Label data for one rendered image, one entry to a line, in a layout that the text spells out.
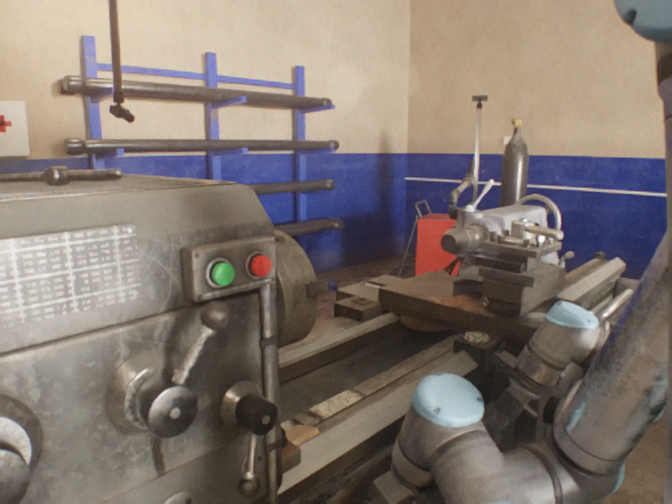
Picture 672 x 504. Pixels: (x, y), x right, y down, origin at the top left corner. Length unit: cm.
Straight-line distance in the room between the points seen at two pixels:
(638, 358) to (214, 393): 50
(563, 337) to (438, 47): 548
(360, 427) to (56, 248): 69
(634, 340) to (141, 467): 57
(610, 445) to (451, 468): 18
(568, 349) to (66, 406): 86
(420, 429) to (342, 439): 34
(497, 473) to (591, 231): 488
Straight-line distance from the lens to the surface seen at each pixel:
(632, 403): 59
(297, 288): 91
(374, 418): 104
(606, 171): 534
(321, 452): 94
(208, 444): 69
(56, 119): 392
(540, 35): 570
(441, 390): 66
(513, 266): 133
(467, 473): 62
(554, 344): 103
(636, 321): 55
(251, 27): 479
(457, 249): 155
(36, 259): 53
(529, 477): 64
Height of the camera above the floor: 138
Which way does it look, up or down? 12 degrees down
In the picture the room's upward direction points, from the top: straight up
